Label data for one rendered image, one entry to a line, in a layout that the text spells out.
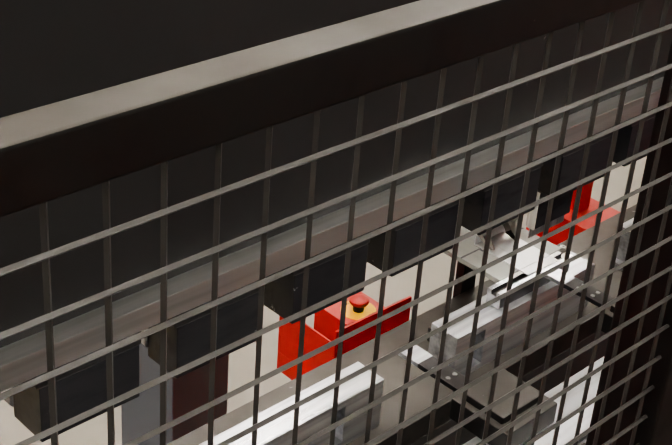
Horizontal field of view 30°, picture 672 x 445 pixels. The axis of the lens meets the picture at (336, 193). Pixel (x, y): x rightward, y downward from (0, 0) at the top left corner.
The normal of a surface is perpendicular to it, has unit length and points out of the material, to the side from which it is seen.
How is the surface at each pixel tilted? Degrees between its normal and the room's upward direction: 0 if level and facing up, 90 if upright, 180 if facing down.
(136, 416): 90
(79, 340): 90
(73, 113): 0
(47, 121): 0
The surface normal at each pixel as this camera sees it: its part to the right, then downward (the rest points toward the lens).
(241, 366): 0.07, -0.87
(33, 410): -0.72, 0.29
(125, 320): 0.69, 0.39
